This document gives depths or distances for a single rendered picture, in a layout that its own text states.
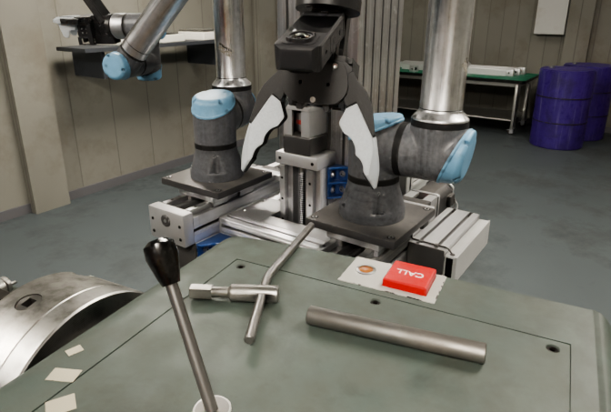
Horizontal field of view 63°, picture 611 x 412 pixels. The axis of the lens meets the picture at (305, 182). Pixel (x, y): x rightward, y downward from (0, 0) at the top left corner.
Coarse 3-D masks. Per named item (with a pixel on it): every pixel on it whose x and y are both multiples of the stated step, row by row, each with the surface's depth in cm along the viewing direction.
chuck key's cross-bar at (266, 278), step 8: (312, 224) 85; (304, 232) 82; (296, 240) 79; (288, 248) 76; (280, 256) 73; (288, 256) 74; (280, 264) 71; (272, 272) 69; (264, 280) 66; (256, 296) 63; (264, 296) 63; (256, 304) 61; (264, 304) 62; (256, 312) 59; (256, 320) 58; (248, 328) 56; (256, 328) 56; (248, 336) 55; (248, 344) 55
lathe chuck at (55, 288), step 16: (64, 272) 77; (32, 288) 71; (48, 288) 71; (64, 288) 71; (80, 288) 71; (0, 304) 68; (48, 304) 67; (0, 320) 66; (16, 320) 65; (32, 320) 65; (0, 336) 64; (16, 336) 63; (0, 352) 62; (0, 368) 61
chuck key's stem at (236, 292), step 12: (192, 288) 64; (204, 288) 64; (216, 288) 64; (228, 288) 64; (240, 288) 63; (252, 288) 63; (264, 288) 63; (276, 288) 63; (240, 300) 64; (252, 300) 63; (276, 300) 63
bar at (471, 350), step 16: (320, 320) 58; (336, 320) 58; (352, 320) 57; (368, 320) 57; (368, 336) 56; (384, 336) 56; (400, 336) 55; (416, 336) 55; (432, 336) 54; (448, 336) 54; (432, 352) 54; (448, 352) 53; (464, 352) 53; (480, 352) 52
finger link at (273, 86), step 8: (280, 72) 54; (272, 80) 54; (280, 80) 54; (264, 88) 54; (272, 88) 54; (280, 88) 54; (264, 96) 55; (280, 96) 54; (256, 104) 55; (264, 104) 55; (256, 112) 55
